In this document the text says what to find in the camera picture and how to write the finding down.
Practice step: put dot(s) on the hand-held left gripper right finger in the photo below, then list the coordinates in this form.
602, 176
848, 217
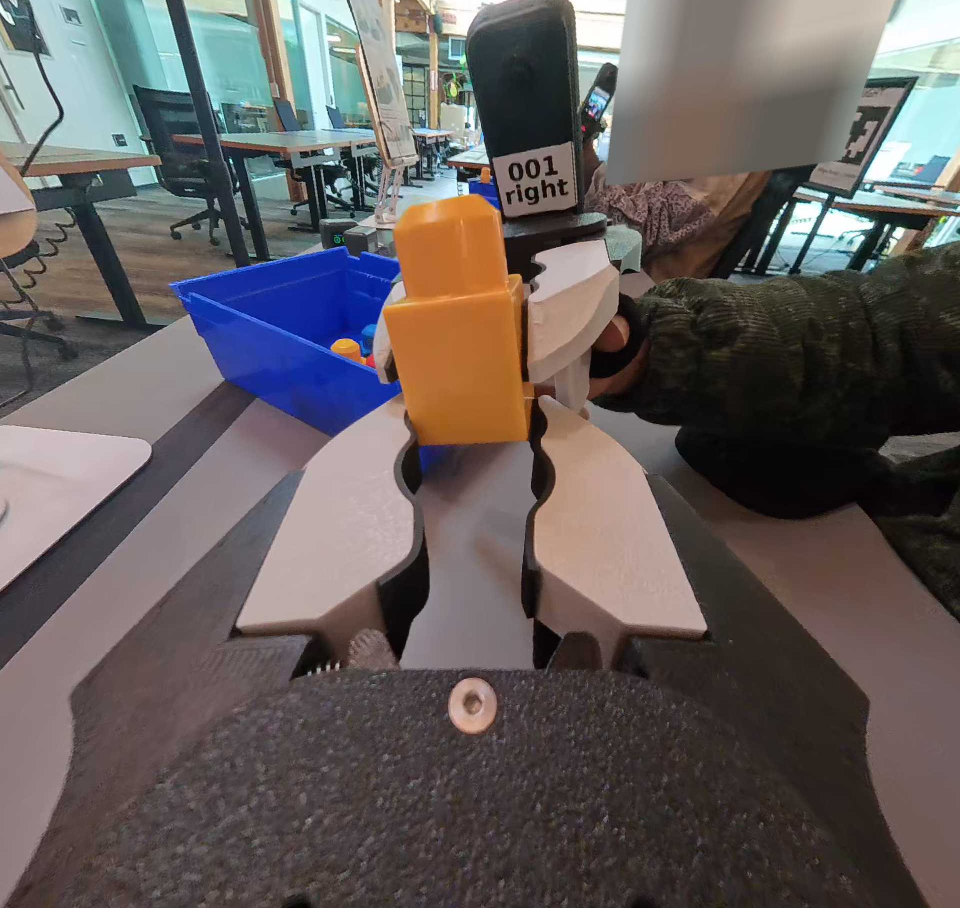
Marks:
615, 548

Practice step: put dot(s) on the black tag sign board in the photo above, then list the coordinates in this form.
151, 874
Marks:
862, 135

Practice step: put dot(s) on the small black box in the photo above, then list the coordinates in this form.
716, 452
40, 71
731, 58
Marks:
349, 236

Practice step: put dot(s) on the blue plastic bin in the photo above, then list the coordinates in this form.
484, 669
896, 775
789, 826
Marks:
285, 345

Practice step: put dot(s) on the wooden office table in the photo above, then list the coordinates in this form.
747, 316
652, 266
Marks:
75, 161
277, 141

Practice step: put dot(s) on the orange mega block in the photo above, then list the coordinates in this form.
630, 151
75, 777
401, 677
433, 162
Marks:
457, 353

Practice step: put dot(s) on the pile of mega blocks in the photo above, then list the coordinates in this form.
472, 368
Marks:
349, 349

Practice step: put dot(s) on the black stand pole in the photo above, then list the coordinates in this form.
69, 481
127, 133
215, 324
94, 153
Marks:
202, 97

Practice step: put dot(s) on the person's right hand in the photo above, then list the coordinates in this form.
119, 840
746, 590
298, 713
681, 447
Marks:
613, 336

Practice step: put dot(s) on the black office chair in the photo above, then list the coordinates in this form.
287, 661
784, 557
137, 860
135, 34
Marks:
180, 150

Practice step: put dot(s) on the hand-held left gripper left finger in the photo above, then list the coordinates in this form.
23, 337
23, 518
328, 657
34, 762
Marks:
330, 540

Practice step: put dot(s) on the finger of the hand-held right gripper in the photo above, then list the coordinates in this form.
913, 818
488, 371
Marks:
577, 293
384, 360

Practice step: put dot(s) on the person's right forearm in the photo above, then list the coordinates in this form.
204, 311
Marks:
787, 338

